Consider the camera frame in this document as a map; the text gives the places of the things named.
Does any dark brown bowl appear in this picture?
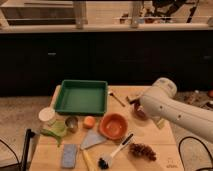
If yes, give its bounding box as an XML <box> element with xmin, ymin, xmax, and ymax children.
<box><xmin>134</xmin><ymin>102</ymin><xmax>148</xmax><ymax>120</ymax></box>

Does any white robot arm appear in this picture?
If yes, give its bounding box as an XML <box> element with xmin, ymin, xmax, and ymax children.
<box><xmin>140</xmin><ymin>77</ymin><xmax>213</xmax><ymax>137</ymax></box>

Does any brown grape bunch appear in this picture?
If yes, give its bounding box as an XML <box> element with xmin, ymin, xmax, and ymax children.
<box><xmin>129</xmin><ymin>143</ymin><xmax>157</xmax><ymax>161</ymax></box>

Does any orange bowl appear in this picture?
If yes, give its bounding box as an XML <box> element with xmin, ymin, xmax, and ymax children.
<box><xmin>98</xmin><ymin>113</ymin><xmax>128</xmax><ymax>140</ymax></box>

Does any small wooden spoon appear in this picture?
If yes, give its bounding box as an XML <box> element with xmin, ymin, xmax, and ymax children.
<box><xmin>108</xmin><ymin>91</ymin><xmax>125</xmax><ymax>107</ymax></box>

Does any grey spatula scraper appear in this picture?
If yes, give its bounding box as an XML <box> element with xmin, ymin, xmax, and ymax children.
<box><xmin>80</xmin><ymin>130</ymin><xmax>106</xmax><ymax>150</ymax></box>

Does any white black dish brush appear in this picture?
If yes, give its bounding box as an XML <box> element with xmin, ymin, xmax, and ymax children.
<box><xmin>98</xmin><ymin>133</ymin><xmax>133</xmax><ymax>170</ymax></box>

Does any orange fruit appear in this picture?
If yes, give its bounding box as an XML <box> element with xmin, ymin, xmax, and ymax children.
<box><xmin>83</xmin><ymin>116</ymin><xmax>96</xmax><ymax>129</ymax></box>

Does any green plastic tray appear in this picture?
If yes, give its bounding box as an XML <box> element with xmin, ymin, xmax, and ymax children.
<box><xmin>54</xmin><ymin>80</ymin><xmax>108</xmax><ymax>116</ymax></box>

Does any small metal cup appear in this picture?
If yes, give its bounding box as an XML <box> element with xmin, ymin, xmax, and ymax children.
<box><xmin>65</xmin><ymin>116</ymin><xmax>78</xmax><ymax>133</ymax></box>

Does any blue sponge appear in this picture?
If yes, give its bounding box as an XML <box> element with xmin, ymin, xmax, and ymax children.
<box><xmin>61</xmin><ymin>144</ymin><xmax>77</xmax><ymax>169</ymax></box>

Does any green cloth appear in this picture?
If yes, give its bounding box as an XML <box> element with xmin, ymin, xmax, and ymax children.
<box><xmin>41</xmin><ymin>120</ymin><xmax>67</xmax><ymax>146</ymax></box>

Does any black cable right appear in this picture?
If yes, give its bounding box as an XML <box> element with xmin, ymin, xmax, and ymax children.
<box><xmin>177</xmin><ymin>135</ymin><xmax>213</xmax><ymax>171</ymax></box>

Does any yellow handle tool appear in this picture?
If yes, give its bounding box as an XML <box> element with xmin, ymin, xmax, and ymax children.
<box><xmin>82</xmin><ymin>150</ymin><xmax>98</xmax><ymax>171</ymax></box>

